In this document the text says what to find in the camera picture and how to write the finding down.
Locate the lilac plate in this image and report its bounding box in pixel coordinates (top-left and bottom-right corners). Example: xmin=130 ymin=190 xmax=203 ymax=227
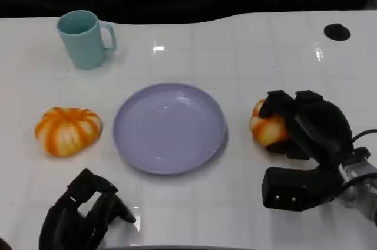
xmin=113 ymin=83 xmax=229 ymax=176

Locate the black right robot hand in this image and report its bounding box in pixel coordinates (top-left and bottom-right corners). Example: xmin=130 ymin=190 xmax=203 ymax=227
xmin=259 ymin=90 xmax=353 ymax=171

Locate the pale green mug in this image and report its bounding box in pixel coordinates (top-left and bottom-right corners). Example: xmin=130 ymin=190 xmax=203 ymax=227
xmin=57 ymin=9 xmax=117 ymax=70

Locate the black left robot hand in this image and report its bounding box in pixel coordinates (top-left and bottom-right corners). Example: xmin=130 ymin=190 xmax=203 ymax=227
xmin=38 ymin=168 xmax=137 ymax=250

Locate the black table cable grommet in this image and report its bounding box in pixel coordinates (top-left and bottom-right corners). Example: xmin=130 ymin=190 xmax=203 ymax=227
xmin=323 ymin=23 xmax=352 ymax=41

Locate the orange and white bread roll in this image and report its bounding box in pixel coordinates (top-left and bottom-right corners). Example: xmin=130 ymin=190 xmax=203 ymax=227
xmin=34 ymin=107 xmax=104 ymax=157
xmin=249 ymin=98 xmax=291 ymax=147

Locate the dark robot torso edge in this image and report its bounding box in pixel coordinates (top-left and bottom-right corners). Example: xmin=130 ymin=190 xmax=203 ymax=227
xmin=105 ymin=245 xmax=236 ymax=250

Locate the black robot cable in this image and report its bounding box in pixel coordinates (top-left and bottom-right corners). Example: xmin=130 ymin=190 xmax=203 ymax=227
xmin=352 ymin=128 xmax=377 ymax=145
xmin=341 ymin=172 xmax=377 ymax=193

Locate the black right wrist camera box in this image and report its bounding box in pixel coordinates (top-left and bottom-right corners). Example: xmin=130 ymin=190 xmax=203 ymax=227
xmin=262 ymin=166 xmax=340 ymax=212

